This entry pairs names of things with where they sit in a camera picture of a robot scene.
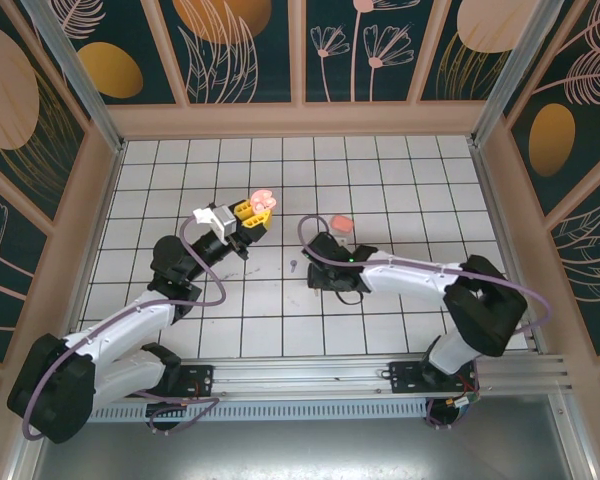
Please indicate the salmon orange rectangular charging case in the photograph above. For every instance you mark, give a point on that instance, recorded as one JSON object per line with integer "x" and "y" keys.
{"x": 341, "y": 222}

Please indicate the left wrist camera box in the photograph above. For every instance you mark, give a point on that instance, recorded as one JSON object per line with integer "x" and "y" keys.
{"x": 210, "y": 218}

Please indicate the aluminium corner post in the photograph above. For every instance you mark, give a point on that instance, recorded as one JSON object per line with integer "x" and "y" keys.
{"x": 87, "y": 95}
{"x": 500, "y": 95}

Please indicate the aluminium frame bar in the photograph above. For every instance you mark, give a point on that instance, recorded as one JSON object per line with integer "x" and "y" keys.
{"x": 22, "y": 455}
{"x": 575, "y": 445}

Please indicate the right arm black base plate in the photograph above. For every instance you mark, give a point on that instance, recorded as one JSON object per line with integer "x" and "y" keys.
{"x": 405, "y": 380}

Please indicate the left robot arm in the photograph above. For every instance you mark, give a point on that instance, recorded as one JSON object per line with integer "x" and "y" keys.
{"x": 125, "y": 320}

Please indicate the aluminium mounting rail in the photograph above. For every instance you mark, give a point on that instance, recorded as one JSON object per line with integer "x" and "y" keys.
{"x": 300, "y": 375}

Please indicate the grey metal sheet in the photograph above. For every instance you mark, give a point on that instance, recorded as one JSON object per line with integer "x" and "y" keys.
{"x": 300, "y": 455}

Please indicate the light pink round charging case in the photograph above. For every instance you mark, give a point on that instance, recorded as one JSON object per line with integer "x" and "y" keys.
{"x": 262, "y": 199}

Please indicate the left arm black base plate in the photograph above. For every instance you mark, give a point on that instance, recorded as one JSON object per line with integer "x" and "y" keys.
{"x": 200, "y": 375}

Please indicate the aluminium side rail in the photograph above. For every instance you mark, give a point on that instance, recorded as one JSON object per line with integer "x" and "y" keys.
{"x": 494, "y": 200}

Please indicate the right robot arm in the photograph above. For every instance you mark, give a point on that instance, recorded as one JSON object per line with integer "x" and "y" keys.
{"x": 405, "y": 275}

